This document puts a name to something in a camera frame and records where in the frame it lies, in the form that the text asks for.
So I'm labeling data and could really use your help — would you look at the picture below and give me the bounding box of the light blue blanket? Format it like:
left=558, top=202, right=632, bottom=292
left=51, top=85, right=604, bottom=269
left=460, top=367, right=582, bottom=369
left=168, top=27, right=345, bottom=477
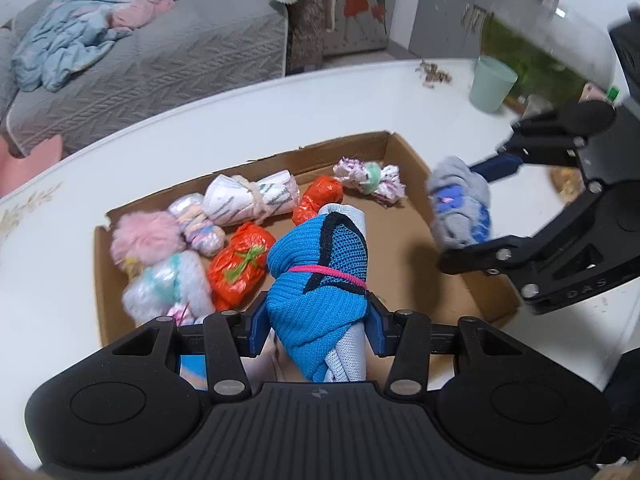
left=11, top=0, right=176, bottom=92

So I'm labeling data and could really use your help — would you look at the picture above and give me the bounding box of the small orange plastic bundle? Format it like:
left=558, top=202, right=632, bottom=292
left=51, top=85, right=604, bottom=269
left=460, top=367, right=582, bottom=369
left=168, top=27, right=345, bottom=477
left=291, top=175, right=345, bottom=227

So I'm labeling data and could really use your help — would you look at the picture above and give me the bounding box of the glass fish tank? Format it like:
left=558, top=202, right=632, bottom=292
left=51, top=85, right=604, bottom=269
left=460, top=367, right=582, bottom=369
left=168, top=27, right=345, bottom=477
left=477, top=0, right=616, bottom=111

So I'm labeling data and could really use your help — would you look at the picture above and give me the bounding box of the pink plastic stool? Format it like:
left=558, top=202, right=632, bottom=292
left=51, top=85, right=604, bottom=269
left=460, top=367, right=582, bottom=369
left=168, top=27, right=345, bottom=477
left=0, top=135, right=23, bottom=198

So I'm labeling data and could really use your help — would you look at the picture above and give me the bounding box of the pale grey blue cloth bundle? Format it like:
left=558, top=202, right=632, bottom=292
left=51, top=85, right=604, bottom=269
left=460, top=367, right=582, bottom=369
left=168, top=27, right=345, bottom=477
left=427, top=156, right=493, bottom=250

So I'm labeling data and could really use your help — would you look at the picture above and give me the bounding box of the small pastel striped bundle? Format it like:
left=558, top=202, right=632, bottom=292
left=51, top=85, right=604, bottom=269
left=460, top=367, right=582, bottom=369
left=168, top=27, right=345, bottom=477
left=167, top=192, right=227, bottom=256

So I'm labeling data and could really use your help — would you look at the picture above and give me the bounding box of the shallow cardboard box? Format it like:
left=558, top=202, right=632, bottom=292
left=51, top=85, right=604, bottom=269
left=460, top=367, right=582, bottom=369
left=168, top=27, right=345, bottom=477
left=94, top=130, right=521, bottom=348

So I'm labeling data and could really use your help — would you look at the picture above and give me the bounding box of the grey quilted sofa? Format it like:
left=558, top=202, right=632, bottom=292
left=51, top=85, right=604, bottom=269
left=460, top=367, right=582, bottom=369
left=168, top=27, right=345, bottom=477
left=0, top=0, right=351, bottom=158

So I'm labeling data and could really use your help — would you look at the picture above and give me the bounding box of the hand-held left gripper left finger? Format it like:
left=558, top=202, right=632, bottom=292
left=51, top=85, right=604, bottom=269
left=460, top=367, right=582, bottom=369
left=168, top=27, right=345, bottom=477
left=102, top=305, right=273, bottom=403

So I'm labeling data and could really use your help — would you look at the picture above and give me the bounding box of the pink printed packet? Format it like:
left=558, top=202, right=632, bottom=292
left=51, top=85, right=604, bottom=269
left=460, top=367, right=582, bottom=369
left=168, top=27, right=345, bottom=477
left=580, top=82, right=608, bottom=106

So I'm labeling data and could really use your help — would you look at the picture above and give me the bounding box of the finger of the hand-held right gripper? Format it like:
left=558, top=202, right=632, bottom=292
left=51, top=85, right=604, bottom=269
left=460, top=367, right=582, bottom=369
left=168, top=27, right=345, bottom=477
left=439, top=232, right=546, bottom=277
left=470, top=100, right=618, bottom=183

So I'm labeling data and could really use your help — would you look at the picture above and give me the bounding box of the pink fluffy bundle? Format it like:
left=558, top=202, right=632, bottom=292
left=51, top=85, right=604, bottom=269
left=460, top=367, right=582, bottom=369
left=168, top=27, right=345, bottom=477
left=110, top=211, right=186, bottom=278

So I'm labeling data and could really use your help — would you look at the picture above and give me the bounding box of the white purple patterned bundle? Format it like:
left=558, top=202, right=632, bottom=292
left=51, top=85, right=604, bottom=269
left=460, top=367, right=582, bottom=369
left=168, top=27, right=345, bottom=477
left=332, top=157, right=407, bottom=207

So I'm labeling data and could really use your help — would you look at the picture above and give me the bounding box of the blue knitted cloth bundle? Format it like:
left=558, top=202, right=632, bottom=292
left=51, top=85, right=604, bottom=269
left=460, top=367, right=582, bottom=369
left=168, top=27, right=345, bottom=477
left=265, top=204, right=373, bottom=386

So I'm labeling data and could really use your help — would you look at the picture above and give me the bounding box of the green cup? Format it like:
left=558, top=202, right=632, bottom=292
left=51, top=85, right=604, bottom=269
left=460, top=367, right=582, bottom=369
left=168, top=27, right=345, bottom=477
left=469, top=56, right=518, bottom=113

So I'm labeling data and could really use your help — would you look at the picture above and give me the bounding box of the pile of seed shells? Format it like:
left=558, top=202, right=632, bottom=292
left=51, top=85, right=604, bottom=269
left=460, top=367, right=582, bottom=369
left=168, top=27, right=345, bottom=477
left=414, top=59, right=453, bottom=88

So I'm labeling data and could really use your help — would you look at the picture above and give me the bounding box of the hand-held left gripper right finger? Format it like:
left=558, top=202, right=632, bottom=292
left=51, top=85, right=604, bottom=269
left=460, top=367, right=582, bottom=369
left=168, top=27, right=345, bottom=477
left=364, top=292, right=526, bottom=403

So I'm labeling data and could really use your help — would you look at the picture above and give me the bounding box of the large orange plastic bundle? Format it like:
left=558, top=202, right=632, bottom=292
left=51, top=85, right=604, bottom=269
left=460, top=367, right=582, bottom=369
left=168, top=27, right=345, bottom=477
left=207, top=222, right=277, bottom=311

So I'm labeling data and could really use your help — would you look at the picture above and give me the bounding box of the white translucent bundle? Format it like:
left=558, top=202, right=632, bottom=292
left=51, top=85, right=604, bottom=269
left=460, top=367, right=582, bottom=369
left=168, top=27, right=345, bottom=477
left=121, top=251, right=217, bottom=326

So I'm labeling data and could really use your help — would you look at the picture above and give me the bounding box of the cabinet with figure decal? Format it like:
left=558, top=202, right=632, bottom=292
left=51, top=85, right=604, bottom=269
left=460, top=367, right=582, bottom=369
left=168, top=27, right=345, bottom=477
left=322, top=0, right=401, bottom=58

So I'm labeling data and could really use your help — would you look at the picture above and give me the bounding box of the white grey patterned roll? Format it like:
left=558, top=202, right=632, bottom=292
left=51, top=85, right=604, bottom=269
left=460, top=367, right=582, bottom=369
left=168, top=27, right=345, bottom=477
left=204, top=170, right=301, bottom=228

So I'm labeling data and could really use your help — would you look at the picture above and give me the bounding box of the grey cabinet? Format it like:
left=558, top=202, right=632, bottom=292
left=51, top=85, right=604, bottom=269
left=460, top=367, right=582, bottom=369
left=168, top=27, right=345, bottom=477
left=409, top=0, right=506, bottom=58

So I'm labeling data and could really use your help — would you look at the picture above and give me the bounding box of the pink cloth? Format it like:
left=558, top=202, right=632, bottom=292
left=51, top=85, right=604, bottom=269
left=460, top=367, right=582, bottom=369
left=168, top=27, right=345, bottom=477
left=107, top=0, right=176, bottom=31

